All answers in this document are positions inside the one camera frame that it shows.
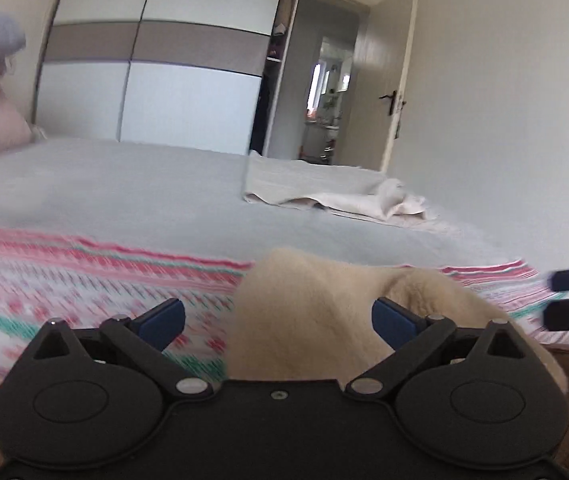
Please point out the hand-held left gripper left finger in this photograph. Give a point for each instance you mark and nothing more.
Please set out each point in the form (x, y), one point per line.
(164, 319)

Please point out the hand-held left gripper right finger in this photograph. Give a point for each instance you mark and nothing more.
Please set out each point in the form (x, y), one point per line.
(393, 322)

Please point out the brown jacket with beige lining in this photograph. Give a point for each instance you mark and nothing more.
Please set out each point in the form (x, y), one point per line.
(314, 300)

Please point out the red green patterned blanket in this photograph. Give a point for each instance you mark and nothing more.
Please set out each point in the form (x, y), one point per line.
(64, 285)

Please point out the white crumpled cloth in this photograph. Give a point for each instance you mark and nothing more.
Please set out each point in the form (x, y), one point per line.
(359, 206)

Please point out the bed with grey sheet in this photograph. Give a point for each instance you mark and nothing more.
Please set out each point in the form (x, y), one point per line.
(114, 185)

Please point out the white and grey wardrobe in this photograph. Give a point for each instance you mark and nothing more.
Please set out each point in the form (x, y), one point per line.
(189, 100)

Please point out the white room door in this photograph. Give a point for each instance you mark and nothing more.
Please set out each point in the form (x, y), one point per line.
(384, 60)

